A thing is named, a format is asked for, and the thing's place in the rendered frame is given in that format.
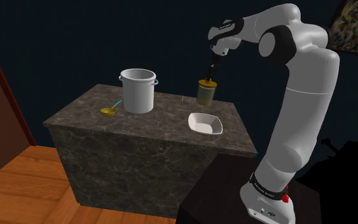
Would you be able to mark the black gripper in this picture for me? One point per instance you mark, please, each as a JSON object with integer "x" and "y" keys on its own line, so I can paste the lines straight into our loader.
{"x": 215, "y": 63}

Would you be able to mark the olive jar with yellow lid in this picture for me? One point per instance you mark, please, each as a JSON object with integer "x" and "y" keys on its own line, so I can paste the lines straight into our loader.
{"x": 206, "y": 93}

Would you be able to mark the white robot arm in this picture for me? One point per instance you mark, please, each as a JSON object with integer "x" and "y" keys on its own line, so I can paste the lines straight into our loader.
{"x": 309, "y": 102}

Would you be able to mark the white square bowl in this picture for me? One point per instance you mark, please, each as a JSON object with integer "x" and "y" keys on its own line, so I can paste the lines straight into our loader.
{"x": 205, "y": 124}

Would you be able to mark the white stock pot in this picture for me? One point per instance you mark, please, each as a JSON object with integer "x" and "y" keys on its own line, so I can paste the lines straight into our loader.
{"x": 138, "y": 96}

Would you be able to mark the dark robot stand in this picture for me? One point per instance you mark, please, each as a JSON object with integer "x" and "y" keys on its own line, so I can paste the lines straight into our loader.
{"x": 216, "y": 192}

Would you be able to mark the framed colourful wall picture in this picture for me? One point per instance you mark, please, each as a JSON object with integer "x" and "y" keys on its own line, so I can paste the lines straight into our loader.
{"x": 357, "y": 26}

